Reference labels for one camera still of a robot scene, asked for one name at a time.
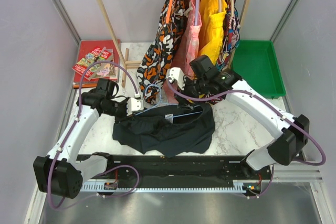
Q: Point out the pink illustrated book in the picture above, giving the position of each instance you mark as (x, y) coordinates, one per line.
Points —
(104, 70)

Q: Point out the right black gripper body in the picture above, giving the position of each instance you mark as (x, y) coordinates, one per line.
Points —
(192, 88)

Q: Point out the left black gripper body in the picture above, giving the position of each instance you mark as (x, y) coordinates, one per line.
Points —
(117, 109)

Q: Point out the camouflage orange black shorts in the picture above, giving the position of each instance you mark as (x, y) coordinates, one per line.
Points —
(150, 70)

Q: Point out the green plastic tray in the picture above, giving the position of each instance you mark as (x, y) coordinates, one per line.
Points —
(256, 62)

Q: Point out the grey slotted cable duct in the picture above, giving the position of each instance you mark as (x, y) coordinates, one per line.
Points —
(97, 186)

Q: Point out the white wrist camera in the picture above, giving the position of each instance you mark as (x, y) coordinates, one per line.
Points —
(176, 74)
(135, 105)

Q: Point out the large red book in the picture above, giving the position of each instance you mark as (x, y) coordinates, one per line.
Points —
(85, 47)

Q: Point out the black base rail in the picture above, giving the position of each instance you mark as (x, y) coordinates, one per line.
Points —
(148, 171)

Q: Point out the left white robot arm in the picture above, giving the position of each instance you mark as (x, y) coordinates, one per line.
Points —
(59, 173)

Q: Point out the comic print shorts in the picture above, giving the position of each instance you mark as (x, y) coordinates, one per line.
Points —
(231, 28)

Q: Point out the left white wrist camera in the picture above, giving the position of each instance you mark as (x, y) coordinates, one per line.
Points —
(135, 105)

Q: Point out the pink patterned shorts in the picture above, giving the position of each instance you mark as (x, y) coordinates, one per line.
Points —
(185, 38)

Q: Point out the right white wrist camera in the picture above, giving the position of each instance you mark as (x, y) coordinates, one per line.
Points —
(176, 74)

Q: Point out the orange thin book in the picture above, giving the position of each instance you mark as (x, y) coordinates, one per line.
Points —
(84, 85)

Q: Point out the blue wire hanger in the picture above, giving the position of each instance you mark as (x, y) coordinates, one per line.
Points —
(164, 104)

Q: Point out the wooden clothes rack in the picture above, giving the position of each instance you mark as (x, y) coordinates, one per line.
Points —
(124, 59)

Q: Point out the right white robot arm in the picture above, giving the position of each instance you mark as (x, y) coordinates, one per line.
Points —
(286, 129)

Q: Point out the yellow shorts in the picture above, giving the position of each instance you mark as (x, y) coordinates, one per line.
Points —
(211, 33)

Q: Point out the colourful paperback book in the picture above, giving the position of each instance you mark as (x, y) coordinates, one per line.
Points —
(87, 60)

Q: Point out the dark navy shorts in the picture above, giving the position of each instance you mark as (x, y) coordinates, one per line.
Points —
(170, 130)

